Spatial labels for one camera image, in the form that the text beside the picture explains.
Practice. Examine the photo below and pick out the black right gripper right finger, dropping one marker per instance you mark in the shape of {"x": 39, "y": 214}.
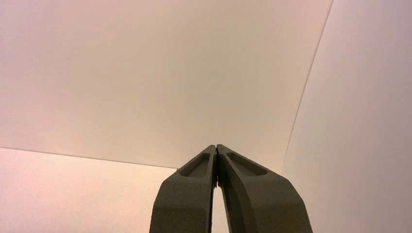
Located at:
{"x": 264, "y": 202}

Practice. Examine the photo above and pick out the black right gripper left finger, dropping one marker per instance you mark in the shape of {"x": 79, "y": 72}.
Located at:
{"x": 185, "y": 199}

